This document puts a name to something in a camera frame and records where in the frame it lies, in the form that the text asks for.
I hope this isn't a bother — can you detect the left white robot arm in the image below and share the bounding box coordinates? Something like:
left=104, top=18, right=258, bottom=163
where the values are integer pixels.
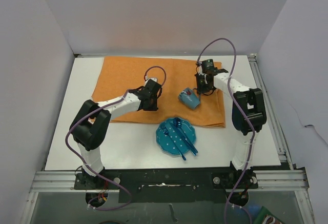
left=65, top=79, right=162, bottom=189

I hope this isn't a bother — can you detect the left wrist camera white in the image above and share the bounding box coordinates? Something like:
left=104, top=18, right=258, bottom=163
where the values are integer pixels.
left=145, top=76, right=158, bottom=84

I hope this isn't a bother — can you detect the blue polka dot plate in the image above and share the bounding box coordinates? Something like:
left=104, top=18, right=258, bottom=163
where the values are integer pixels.
left=155, top=117, right=196, bottom=156

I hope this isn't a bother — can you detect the blue plastic knife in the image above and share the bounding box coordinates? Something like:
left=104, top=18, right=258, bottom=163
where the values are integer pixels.
left=176, top=128, right=198, bottom=156

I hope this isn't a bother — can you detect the aluminium frame rail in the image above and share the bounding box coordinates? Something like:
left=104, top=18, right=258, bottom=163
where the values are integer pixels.
left=20, top=53, right=315, bottom=224

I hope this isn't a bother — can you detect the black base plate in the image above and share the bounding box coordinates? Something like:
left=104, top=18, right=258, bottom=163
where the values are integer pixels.
left=74, top=167, right=258, bottom=203

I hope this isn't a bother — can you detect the orange cloth placemat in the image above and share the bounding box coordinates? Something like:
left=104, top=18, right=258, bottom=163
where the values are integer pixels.
left=92, top=56, right=226, bottom=128

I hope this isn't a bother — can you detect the blue plastic fork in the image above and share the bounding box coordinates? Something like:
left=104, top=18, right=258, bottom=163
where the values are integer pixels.
left=160, top=125, right=187, bottom=161

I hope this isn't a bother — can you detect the blue white mug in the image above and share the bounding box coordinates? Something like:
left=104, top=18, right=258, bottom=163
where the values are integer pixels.
left=178, top=88, right=200, bottom=110

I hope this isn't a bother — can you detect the green object at corner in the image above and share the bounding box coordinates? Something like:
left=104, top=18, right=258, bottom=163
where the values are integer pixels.
left=253, top=206, right=283, bottom=224

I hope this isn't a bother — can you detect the blue plastic spoon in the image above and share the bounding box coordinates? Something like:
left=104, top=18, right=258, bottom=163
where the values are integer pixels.
left=173, top=117, right=198, bottom=156

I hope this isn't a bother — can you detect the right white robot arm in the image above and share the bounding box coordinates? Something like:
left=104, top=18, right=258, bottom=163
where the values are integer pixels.
left=195, top=59, right=267, bottom=188

